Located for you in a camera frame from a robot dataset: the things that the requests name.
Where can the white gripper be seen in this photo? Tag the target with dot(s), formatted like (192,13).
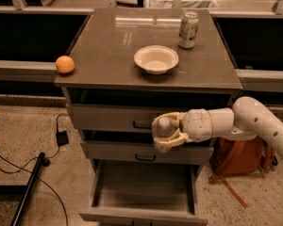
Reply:
(197,124)

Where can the clear plastic water bottle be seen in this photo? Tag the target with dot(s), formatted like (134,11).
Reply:
(163,130)

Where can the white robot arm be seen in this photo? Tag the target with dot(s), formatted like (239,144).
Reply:
(246,119)

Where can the middle grey drawer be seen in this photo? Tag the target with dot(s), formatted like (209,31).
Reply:
(144,152)

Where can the grey drawer cabinet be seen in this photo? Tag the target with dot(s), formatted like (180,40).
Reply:
(106,73)

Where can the bottom grey open drawer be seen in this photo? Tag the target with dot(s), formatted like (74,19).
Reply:
(143,194)

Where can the top grey drawer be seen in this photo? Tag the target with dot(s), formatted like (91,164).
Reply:
(90,119)

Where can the orange backpack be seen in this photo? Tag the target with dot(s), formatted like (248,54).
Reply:
(235,157)

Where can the white paper bowl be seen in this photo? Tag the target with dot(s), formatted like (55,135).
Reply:
(156,59)

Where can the green white soda can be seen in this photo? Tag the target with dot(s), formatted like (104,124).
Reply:
(188,30)

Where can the black power adapter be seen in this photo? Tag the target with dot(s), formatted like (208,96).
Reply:
(62,138)

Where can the orange fruit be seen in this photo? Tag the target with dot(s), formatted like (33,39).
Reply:
(65,64)

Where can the black pole on floor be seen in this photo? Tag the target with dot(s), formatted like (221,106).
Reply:
(28,189)

